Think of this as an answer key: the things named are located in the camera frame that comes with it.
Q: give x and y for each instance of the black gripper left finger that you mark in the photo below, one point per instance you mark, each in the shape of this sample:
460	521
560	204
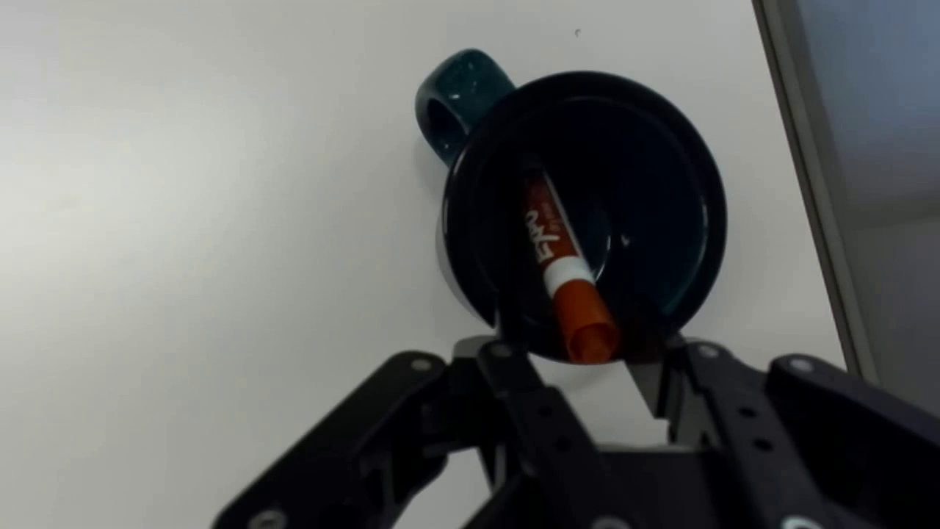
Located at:
372	430

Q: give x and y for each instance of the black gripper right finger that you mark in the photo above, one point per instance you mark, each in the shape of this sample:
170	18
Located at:
834	443

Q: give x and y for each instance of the orange dry erase marker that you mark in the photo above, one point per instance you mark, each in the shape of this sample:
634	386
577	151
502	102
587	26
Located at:
577	305

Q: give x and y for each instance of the dark teal ceramic mug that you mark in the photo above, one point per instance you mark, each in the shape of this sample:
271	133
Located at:
648	195

